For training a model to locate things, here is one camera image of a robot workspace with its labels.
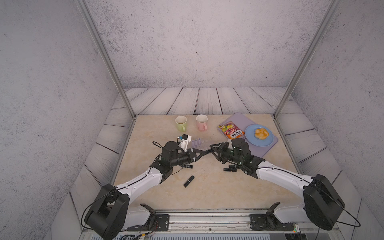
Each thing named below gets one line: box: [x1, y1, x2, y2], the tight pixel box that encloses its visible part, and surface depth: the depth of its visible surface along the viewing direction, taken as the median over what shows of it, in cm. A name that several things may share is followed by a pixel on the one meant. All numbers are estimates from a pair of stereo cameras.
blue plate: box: [244, 124, 274, 148], surface depth 107 cm
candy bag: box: [218, 120, 245, 140], surface depth 110 cm
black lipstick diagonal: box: [183, 175, 195, 188], surface depth 88 cm
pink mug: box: [196, 114, 208, 132], surface depth 107 cm
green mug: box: [175, 115, 188, 132], surface depth 107 cm
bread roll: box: [254, 128, 270, 140], surface depth 107 cm
